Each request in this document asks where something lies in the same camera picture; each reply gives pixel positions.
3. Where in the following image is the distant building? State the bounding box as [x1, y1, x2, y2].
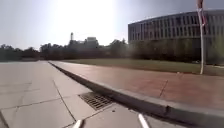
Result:
[84, 36, 100, 48]

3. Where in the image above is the large grey building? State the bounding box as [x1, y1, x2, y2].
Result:
[127, 9, 224, 63]

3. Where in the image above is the row of trees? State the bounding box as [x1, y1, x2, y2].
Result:
[0, 38, 224, 65]

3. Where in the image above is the robot's own part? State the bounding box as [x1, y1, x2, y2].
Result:
[72, 119, 84, 128]
[137, 113, 151, 128]

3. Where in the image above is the pale stone slab plaza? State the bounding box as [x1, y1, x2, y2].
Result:
[0, 60, 188, 128]

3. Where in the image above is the metal drain grate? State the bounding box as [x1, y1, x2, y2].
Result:
[78, 91, 115, 111]

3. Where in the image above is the distant tower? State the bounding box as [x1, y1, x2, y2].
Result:
[69, 32, 75, 43]

